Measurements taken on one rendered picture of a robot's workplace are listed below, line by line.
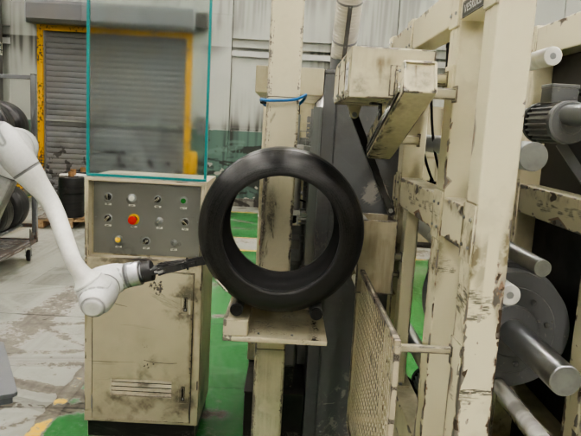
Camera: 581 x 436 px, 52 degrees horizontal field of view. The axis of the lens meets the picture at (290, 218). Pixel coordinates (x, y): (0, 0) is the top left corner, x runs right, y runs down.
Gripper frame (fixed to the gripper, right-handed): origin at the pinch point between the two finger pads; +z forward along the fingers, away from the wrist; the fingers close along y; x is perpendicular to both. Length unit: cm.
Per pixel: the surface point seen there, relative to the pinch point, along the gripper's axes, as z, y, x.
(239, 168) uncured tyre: 23.0, -10.3, -30.3
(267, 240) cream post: 24.3, 27.8, 2.5
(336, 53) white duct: 71, 82, -70
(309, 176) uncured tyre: 45, -12, -23
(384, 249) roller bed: 69, 21, 14
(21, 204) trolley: -235, 380, -19
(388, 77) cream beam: 73, -34, -49
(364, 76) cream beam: 66, -34, -50
